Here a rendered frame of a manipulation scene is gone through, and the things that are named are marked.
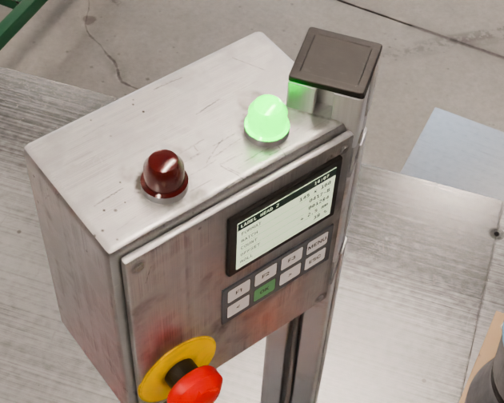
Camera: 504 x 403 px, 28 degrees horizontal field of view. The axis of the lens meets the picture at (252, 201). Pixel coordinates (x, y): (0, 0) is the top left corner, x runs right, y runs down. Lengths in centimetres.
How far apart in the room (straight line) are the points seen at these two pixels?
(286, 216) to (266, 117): 7
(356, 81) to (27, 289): 80
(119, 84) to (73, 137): 210
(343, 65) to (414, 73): 217
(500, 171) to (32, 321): 67
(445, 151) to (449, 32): 146
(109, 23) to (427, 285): 173
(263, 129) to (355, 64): 7
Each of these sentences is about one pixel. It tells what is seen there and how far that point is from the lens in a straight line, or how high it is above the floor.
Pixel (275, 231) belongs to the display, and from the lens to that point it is 59.
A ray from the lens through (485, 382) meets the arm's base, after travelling 113.
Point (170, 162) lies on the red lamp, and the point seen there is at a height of 150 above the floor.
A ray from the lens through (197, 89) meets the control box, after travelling 60.
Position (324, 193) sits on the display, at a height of 143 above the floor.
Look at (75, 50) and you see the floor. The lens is 278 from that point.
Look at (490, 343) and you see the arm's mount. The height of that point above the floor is 88.
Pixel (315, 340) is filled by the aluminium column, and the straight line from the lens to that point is 78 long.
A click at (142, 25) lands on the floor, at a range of 284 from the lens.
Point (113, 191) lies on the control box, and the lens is 55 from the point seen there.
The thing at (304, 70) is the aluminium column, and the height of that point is 150.
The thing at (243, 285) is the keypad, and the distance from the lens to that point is 62.
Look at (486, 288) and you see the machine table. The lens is 133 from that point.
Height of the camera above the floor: 190
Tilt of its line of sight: 52 degrees down
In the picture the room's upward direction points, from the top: 3 degrees clockwise
